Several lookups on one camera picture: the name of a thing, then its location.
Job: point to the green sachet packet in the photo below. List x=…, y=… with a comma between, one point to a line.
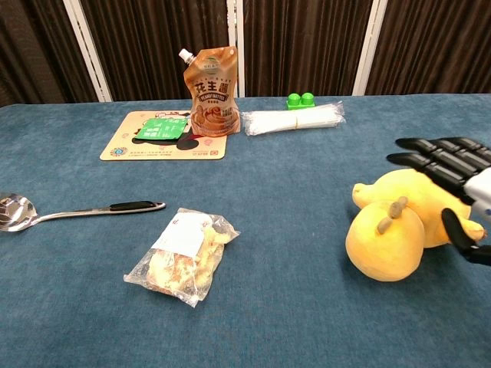
x=161, y=128

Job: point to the clear bag of snack pieces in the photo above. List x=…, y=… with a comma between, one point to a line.
x=184, y=253

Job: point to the clear pack of white sticks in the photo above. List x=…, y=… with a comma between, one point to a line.
x=291, y=119

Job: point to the dark screen panel white frame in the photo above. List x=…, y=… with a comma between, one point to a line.
x=34, y=50
x=303, y=42
x=153, y=42
x=433, y=42

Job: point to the yellow plush duck toy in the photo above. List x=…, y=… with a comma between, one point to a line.
x=383, y=245

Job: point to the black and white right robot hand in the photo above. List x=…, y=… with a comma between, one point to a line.
x=449, y=161

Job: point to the beige printed cartoon mat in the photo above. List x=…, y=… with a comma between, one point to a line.
x=161, y=149

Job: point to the brown peanut butter spout pouch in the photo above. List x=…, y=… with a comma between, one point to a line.
x=213, y=96

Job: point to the blue table cloth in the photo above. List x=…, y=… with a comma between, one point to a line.
x=268, y=214

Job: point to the green toy building block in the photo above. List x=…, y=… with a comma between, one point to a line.
x=301, y=101

